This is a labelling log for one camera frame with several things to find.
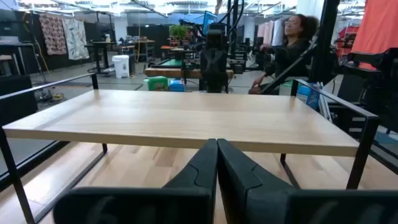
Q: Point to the green topped table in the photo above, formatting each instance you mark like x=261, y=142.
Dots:
x=171, y=63

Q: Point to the wooden stool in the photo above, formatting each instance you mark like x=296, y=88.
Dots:
x=7, y=60

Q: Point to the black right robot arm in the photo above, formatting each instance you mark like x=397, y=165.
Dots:
x=216, y=39

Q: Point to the black pedestal table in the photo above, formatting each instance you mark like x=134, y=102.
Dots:
x=99, y=57

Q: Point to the orange curtain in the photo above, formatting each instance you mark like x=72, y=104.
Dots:
x=377, y=28

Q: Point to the pink hanging cloth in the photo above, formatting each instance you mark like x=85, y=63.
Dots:
x=267, y=32

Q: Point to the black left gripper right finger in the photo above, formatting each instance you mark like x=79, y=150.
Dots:
x=264, y=205

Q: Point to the blue screen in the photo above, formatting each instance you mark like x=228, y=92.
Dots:
x=209, y=20

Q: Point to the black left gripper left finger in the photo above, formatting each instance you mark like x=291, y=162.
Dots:
x=174, y=205

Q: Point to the green potted plant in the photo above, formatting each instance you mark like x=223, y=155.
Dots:
x=178, y=31

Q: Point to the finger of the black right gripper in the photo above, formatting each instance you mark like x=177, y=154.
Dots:
x=211, y=81
x=221, y=81

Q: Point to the white trash bin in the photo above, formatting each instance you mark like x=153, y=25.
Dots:
x=120, y=67

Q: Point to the black equipment stand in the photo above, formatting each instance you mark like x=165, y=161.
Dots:
x=382, y=90

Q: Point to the leaf print cloth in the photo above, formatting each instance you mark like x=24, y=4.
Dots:
x=75, y=39

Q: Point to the wooden bench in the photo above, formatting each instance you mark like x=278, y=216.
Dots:
x=168, y=73

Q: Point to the person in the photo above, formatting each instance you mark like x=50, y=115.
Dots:
x=289, y=56

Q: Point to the black cabinet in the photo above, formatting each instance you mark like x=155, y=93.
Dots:
x=15, y=99

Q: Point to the black drawer unit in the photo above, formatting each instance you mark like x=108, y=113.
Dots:
x=191, y=59
x=238, y=61

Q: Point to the red floral cloth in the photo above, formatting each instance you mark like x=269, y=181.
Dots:
x=53, y=34

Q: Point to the wooden shelf black metal frame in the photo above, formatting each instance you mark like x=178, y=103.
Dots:
x=186, y=118

